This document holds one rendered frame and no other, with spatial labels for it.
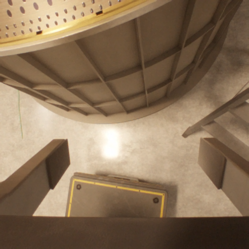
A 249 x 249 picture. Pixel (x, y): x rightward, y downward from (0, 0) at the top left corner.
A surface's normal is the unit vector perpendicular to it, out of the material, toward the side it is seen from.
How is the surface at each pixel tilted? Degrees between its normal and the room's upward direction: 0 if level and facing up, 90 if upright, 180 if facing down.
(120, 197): 0
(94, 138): 0
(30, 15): 43
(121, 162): 0
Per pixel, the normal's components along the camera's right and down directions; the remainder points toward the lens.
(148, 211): -0.16, -0.14
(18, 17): -0.06, 0.57
